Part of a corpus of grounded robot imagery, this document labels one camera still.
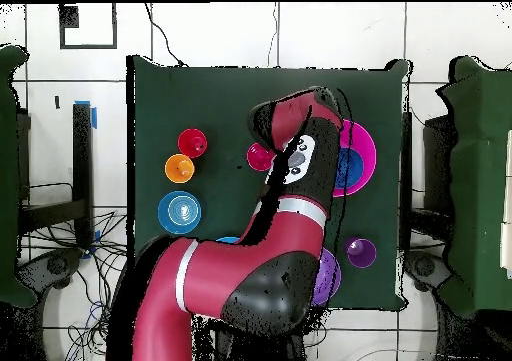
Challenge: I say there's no dark square floor frame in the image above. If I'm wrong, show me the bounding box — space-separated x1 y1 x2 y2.
58 2 118 50

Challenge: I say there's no dark green tablecloth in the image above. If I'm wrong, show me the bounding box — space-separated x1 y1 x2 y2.
125 54 413 312

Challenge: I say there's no magenta plastic cup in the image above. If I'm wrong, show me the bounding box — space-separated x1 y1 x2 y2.
246 141 276 172

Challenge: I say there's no thin black floor cable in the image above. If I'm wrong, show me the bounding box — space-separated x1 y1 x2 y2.
143 2 187 67

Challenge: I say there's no large pink plastic bowl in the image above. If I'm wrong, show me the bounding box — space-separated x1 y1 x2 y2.
332 119 378 198

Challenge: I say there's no red plastic cup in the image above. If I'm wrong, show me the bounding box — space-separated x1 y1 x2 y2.
177 127 208 159

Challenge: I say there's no purple plastic bowl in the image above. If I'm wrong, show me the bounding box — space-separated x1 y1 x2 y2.
311 247 342 308

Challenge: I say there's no tangle of floor cables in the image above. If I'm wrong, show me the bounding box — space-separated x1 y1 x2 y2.
19 210 129 361

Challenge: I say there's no purple plastic cup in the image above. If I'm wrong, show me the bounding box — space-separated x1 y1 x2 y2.
344 236 378 269

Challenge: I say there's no green cloth covered side table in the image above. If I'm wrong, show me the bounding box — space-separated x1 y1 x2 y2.
435 55 512 318
0 43 37 308

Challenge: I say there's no shallow light blue plastic bowl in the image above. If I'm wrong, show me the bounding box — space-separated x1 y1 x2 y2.
157 190 202 235

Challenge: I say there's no orange plastic cup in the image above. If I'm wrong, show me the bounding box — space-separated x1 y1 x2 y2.
164 153 196 185

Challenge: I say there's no small dark blue plastic bowl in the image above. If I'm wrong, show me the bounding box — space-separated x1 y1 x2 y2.
334 147 365 190

